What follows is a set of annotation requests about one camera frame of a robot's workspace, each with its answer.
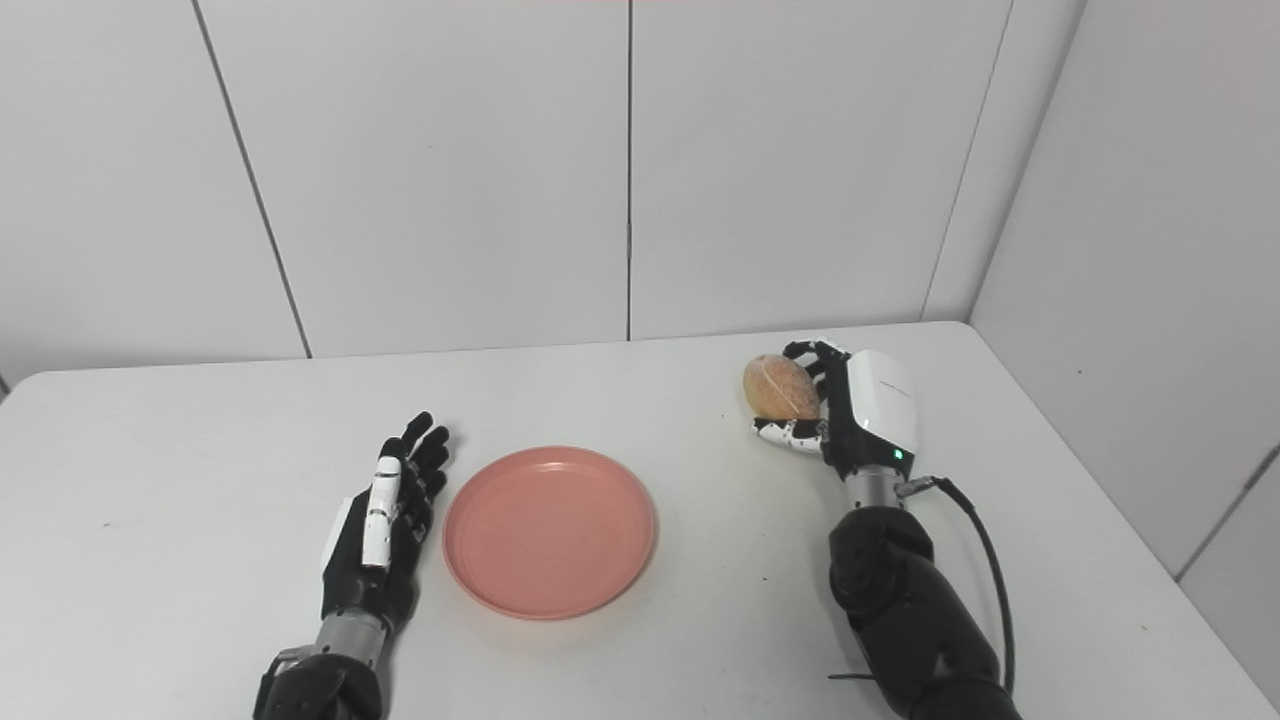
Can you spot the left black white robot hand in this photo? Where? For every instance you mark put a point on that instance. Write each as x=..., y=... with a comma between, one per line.
x=385, y=540

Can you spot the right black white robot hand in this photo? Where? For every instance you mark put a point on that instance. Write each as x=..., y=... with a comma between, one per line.
x=865, y=415

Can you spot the golden bread roll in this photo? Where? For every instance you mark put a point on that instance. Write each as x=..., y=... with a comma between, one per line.
x=780, y=388

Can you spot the pink round plate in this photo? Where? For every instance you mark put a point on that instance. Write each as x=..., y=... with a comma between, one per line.
x=550, y=532

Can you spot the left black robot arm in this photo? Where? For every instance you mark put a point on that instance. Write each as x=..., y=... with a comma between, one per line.
x=325, y=670

